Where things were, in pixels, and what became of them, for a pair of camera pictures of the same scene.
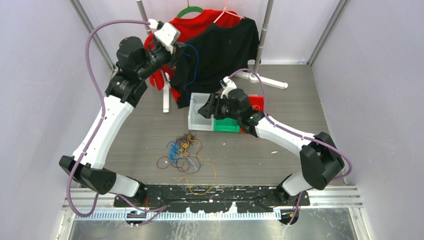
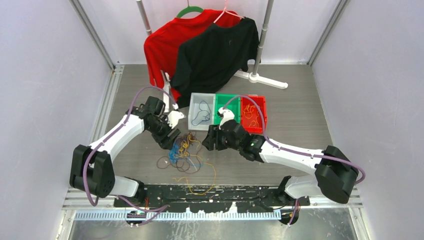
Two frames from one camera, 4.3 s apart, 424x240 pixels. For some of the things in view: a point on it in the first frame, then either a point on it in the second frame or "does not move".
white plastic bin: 196,121 does not move
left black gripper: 179,48 -> 170,139
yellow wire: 183,152 does not move
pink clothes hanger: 225,11 does not move
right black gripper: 214,100 -> 213,132
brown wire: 183,153 does not move
